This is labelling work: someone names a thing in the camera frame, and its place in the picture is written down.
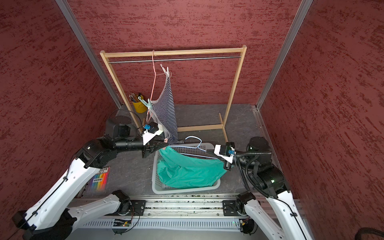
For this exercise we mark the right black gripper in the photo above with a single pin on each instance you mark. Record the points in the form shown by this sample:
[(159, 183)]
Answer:
[(227, 164)]

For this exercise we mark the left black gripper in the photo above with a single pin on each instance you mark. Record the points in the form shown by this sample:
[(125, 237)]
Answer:
[(150, 147)]

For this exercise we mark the green tank top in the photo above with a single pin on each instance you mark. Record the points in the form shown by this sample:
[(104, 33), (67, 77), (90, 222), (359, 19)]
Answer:
[(182, 172)]

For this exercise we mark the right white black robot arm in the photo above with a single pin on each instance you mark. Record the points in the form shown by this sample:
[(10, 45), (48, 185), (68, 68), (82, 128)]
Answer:
[(268, 203)]

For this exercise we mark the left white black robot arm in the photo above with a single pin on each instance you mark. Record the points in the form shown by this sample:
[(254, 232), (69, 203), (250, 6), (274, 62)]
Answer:
[(51, 218)]

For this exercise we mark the striped tank top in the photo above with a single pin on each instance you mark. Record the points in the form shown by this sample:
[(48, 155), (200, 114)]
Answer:
[(163, 113)]

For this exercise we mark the white plastic laundry basket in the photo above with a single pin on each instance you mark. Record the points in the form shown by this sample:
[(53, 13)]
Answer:
[(161, 189)]

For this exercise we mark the mint clothespin lower striped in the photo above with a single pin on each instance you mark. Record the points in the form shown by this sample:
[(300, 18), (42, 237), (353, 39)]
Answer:
[(147, 103)]

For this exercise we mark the yellow pencil cup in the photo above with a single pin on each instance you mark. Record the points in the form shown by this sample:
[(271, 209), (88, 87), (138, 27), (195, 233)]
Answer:
[(138, 105)]

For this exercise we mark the white clothespin top striped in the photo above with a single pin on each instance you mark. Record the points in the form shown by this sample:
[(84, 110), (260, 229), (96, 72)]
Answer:
[(166, 71)]

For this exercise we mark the colourful card on floor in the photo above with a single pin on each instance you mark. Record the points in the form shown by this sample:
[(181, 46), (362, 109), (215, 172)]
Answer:
[(99, 181)]

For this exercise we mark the wooden clothes rack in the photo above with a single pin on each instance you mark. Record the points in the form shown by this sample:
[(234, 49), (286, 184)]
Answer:
[(240, 54)]

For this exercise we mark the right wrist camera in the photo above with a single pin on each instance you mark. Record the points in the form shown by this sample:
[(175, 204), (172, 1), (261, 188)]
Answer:
[(226, 152)]

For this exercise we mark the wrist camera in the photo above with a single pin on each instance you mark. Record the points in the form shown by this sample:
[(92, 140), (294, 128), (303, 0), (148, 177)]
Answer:
[(226, 152), (150, 131)]

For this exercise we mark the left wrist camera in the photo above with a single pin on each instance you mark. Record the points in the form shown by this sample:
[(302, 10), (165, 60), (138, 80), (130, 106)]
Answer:
[(150, 131)]

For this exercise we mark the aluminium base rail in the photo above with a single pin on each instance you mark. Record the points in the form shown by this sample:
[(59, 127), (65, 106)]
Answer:
[(184, 206)]

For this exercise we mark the pink wire hanger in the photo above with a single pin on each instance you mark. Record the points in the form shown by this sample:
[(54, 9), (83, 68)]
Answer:
[(149, 116)]

